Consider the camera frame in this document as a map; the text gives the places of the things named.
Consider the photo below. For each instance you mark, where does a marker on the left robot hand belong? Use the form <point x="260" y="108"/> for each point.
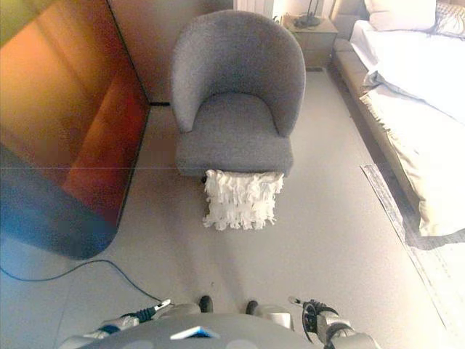
<point x="152" y="311"/>

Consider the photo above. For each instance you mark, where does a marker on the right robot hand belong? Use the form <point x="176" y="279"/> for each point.
<point x="311" y="315"/>

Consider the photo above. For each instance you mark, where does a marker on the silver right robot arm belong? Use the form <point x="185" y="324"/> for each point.
<point x="345" y="334"/>

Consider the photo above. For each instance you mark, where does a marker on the white ruffled cushion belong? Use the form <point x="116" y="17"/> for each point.
<point x="241" y="203"/>

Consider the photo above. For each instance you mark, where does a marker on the black left robot foot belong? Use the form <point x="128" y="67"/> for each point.
<point x="206" y="303"/>

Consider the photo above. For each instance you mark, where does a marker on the black robot foot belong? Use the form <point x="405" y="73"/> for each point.
<point x="251" y="307"/>
<point x="206" y="303"/>

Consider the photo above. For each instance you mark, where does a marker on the black right robot foot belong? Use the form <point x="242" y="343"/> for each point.
<point x="251" y="307"/>

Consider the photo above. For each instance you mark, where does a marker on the grey robot torso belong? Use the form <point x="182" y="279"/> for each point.
<point x="218" y="332"/>

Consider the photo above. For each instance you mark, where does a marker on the beige bed blanket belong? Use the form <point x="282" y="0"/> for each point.
<point x="417" y="152"/>

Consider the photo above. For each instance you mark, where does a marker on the orange wooden cabinet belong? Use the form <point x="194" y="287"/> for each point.
<point x="65" y="120"/>

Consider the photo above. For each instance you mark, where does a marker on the grey upholstered armchair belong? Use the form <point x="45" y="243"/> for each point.
<point x="236" y="94"/>

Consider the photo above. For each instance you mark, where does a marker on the bed with white bedding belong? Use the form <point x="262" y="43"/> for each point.
<point x="407" y="91"/>

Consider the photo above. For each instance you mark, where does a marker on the wooden bedside table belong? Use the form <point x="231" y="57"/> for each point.
<point x="313" y="40"/>

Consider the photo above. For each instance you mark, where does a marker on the black table lamp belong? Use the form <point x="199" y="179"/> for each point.
<point x="308" y="16"/>

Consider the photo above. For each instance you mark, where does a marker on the white pillow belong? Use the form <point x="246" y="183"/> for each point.
<point x="399" y="14"/>

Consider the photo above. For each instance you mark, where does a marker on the grey patterned pillow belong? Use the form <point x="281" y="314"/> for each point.
<point x="452" y="18"/>

